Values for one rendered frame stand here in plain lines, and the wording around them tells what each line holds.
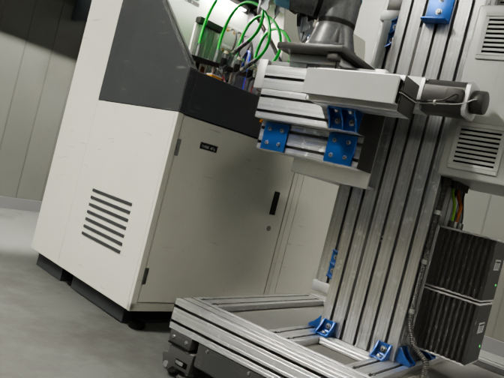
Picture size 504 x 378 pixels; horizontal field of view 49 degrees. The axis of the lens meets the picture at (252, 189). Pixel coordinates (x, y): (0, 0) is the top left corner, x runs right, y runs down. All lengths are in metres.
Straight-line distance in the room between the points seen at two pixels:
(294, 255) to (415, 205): 1.01
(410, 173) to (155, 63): 1.05
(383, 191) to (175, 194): 0.75
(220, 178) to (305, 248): 0.65
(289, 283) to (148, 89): 1.07
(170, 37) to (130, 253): 0.81
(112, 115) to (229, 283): 0.83
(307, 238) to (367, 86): 1.29
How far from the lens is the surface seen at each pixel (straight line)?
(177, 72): 2.04
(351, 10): 1.71
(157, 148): 2.02
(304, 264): 2.61
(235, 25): 2.83
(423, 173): 1.64
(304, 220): 2.53
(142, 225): 2.01
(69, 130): 2.62
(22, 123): 4.24
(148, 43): 2.25
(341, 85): 1.44
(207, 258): 2.18
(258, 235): 2.33
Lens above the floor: 0.62
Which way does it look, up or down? 1 degrees down
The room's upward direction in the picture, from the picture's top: 14 degrees clockwise
